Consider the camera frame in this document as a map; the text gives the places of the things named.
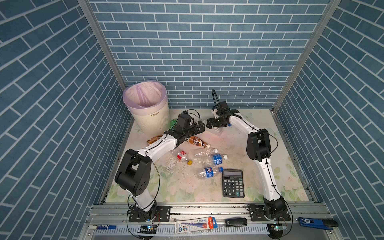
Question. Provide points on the black car key fob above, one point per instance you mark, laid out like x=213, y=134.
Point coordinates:
x=236, y=222

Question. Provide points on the brown coffee bottle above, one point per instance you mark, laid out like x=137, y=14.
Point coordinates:
x=198, y=142
x=154, y=140

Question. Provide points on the blue marker pen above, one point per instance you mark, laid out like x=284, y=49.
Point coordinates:
x=106, y=227

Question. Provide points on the clear bottle white cap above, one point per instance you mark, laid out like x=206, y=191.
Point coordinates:
x=204, y=152

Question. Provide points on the red white toothpaste box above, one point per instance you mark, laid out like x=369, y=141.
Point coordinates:
x=195, y=225

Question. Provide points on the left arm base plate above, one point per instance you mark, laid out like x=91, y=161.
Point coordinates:
x=155, y=214

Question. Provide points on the pink bin liner bag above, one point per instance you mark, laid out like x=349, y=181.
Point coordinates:
x=145, y=98

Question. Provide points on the blue-label water bottle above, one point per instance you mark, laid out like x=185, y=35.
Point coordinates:
x=213, y=160

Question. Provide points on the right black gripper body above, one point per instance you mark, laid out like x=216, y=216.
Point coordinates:
x=216, y=122

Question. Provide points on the white plastic trash bin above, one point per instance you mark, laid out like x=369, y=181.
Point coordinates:
x=154, y=124

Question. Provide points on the blue black utility tool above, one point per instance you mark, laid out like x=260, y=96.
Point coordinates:
x=322, y=224

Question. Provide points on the clear white-label bottle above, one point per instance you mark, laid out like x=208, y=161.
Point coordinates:
x=217, y=129

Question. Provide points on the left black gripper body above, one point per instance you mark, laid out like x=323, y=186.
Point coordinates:
x=192, y=130

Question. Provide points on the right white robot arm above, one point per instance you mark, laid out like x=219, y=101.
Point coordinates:
x=259, y=150

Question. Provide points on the left small circuit board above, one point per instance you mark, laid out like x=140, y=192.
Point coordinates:
x=152, y=230

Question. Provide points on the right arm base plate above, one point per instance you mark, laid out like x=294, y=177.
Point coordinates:
x=259, y=213

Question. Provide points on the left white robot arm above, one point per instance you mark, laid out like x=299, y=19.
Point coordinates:
x=133, y=174

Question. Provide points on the green plastic bottle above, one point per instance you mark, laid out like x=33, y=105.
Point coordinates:
x=173, y=124

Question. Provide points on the aluminium rail frame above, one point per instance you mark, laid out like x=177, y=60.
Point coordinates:
x=117, y=214

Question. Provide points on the pepsi label bottle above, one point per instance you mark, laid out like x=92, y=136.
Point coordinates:
x=209, y=172

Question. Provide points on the red-label bottle yellow cap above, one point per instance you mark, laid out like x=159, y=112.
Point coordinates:
x=181, y=156

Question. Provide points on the small circuit board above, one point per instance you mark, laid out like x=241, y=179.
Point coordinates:
x=152, y=230
x=276, y=228

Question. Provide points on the right small circuit board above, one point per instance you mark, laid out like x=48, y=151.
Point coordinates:
x=276, y=228

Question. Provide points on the black desk calculator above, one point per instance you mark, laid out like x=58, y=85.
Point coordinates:
x=233, y=183

